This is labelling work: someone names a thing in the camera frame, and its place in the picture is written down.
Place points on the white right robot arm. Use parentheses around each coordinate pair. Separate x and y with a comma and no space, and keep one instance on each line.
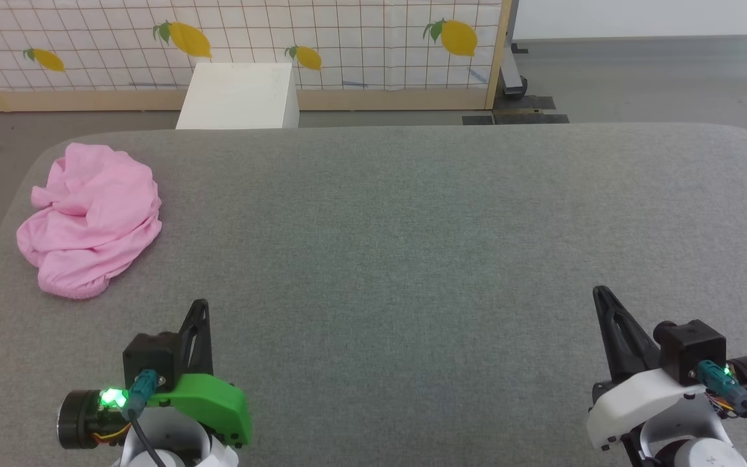
(704,453)

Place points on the white square box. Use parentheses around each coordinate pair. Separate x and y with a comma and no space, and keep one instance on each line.
(237,97)

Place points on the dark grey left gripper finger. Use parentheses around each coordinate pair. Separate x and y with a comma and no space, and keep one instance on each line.
(185,361)

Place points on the pink garment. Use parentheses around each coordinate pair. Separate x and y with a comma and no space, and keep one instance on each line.
(91,217)

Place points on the grey metal wheeled stand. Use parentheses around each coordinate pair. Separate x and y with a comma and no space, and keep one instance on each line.
(511,71)

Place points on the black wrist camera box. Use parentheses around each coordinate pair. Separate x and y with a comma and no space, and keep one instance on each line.
(150,357)
(691,347)

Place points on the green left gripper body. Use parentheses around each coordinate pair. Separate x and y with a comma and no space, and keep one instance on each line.
(211,399)

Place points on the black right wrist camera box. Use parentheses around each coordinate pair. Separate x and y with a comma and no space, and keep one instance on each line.
(691,347)

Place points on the grey fabric sofa surface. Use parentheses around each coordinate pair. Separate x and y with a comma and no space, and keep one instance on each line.
(412,259)

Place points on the lemon print partition screen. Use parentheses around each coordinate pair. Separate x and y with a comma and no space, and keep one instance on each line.
(360,45)

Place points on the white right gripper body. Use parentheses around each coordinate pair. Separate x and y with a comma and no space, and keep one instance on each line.
(626,402)

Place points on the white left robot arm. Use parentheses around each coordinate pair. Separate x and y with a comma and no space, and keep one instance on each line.
(78,418)

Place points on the black floor plate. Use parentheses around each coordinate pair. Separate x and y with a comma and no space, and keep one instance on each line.
(516,119)

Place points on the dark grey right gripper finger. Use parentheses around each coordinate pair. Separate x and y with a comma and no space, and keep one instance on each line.
(633,363)

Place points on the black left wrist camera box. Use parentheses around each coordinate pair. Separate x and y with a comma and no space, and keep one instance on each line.
(150,357)

